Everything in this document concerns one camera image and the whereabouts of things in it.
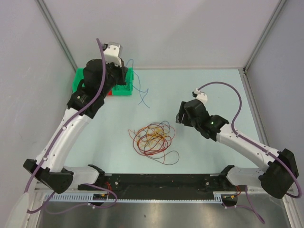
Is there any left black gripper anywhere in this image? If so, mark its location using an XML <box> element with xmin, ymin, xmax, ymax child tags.
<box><xmin>99</xmin><ymin>57</ymin><xmax>128</xmax><ymax>97</ymax></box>

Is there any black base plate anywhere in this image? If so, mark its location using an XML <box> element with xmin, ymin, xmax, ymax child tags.
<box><xmin>77</xmin><ymin>173</ymin><xmax>248</xmax><ymax>193</ymax></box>

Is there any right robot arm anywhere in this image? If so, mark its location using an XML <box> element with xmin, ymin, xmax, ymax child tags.
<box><xmin>176</xmin><ymin>99</ymin><xmax>299</xmax><ymax>199</ymax></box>

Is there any left green bin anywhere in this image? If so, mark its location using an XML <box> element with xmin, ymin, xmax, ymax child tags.
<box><xmin>72</xmin><ymin>68</ymin><xmax>85</xmax><ymax>93</ymax></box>

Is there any light blue wire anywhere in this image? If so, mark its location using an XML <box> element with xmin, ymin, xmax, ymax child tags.
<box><xmin>125</xmin><ymin>58</ymin><xmax>151</xmax><ymax>108</ymax></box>

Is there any aluminium frame rail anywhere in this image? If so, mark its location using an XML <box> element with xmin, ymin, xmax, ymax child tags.
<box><xmin>34</xmin><ymin>173</ymin><xmax>294</xmax><ymax>192</ymax></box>

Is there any right green bin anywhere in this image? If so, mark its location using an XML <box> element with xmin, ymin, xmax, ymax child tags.
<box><xmin>112</xmin><ymin>67</ymin><xmax>134</xmax><ymax>96</ymax></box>

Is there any grey cable duct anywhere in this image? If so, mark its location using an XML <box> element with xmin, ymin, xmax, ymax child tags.
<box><xmin>50</xmin><ymin>193</ymin><xmax>223</xmax><ymax>204</ymax></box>

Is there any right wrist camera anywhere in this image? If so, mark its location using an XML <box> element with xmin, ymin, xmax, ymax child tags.
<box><xmin>192</xmin><ymin>88</ymin><xmax>208</xmax><ymax>105</ymax></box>

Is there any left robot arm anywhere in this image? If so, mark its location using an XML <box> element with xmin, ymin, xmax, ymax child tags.
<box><xmin>23</xmin><ymin>59</ymin><xmax>128</xmax><ymax>194</ymax></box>

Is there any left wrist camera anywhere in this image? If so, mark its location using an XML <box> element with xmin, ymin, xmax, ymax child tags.
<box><xmin>103</xmin><ymin>42</ymin><xmax>122</xmax><ymax>67</ymax></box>

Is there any green bin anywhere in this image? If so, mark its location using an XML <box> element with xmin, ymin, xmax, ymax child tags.
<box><xmin>72</xmin><ymin>68</ymin><xmax>85</xmax><ymax>93</ymax></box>
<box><xmin>112</xmin><ymin>67</ymin><xmax>134</xmax><ymax>96</ymax></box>

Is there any dark blue wire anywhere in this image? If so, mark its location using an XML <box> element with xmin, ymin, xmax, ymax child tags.
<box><xmin>137</xmin><ymin>121</ymin><xmax>171</xmax><ymax>152</ymax></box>

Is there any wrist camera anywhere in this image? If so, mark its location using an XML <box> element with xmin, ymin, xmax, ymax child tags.
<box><xmin>103</xmin><ymin>42</ymin><xmax>122</xmax><ymax>67</ymax></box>
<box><xmin>192</xmin><ymin>88</ymin><xmax>208</xmax><ymax>105</ymax></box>

